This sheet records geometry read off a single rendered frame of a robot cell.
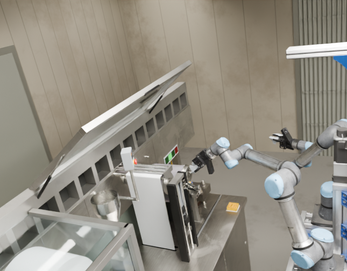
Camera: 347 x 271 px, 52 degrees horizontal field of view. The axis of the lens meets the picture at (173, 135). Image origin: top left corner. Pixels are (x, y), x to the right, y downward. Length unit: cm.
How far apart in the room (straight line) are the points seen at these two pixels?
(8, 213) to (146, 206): 87
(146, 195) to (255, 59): 320
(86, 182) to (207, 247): 85
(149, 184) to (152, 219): 26
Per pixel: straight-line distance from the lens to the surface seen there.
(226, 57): 510
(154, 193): 217
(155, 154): 269
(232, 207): 262
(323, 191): 259
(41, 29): 446
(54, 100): 448
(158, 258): 235
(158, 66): 558
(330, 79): 485
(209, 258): 228
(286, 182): 196
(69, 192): 207
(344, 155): 216
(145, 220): 234
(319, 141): 244
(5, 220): 173
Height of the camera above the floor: 242
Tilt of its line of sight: 22 degrees down
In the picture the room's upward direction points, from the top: 10 degrees counter-clockwise
